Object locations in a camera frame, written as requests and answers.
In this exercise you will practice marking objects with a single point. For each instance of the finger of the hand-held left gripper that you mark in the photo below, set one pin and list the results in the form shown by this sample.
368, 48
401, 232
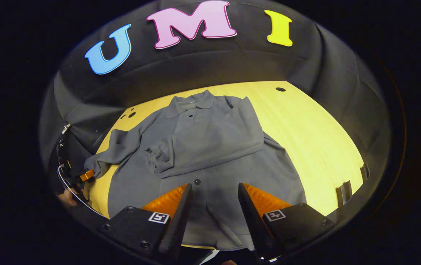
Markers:
87, 175

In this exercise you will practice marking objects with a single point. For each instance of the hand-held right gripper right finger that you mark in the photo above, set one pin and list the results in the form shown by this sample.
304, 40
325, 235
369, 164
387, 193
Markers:
252, 221

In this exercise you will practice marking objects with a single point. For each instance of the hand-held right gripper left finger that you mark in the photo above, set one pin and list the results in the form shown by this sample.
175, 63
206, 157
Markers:
179, 221

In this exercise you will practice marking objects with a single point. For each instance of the grey button shirt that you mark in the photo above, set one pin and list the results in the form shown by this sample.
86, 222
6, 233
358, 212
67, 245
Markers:
214, 147

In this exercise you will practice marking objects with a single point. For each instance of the small white cloth clip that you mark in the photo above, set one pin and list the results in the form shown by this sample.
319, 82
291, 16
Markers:
65, 128

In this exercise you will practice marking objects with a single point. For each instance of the black backdrop cloth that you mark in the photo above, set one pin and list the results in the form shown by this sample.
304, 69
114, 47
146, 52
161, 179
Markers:
195, 66

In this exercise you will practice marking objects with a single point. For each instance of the large grey table bracket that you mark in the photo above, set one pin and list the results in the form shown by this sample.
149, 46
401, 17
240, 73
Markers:
343, 194

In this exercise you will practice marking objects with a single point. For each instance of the small grey table bracket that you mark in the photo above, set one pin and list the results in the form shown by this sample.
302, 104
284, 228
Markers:
364, 173

